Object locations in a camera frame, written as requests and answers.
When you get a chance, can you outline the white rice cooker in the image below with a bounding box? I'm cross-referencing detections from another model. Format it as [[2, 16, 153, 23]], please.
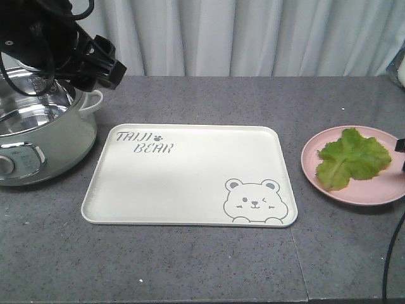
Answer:
[[386, 49, 404, 88]]

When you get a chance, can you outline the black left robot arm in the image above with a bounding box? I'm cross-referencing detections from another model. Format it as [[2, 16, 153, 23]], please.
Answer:
[[1, 1, 127, 95]]

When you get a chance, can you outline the pink round plate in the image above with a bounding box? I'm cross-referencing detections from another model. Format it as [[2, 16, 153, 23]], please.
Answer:
[[301, 125, 404, 206]]

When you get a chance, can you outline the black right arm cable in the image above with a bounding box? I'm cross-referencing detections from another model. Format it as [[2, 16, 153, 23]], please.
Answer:
[[382, 212, 405, 304]]

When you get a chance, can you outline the pale green electric cooking pot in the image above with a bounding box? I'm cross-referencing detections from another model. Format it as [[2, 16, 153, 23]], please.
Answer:
[[1, 67, 103, 186]]

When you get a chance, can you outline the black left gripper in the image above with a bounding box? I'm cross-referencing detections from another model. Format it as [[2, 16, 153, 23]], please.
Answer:
[[1, 1, 127, 92]]

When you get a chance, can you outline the green lettuce leaf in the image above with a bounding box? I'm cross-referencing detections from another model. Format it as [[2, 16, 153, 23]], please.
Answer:
[[316, 128, 392, 191]]

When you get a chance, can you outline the cream bear serving tray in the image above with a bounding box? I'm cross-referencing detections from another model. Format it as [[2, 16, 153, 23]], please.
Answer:
[[81, 123, 298, 227]]

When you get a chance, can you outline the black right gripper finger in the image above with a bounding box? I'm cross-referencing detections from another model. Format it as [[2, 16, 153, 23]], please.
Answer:
[[395, 138, 405, 172]]

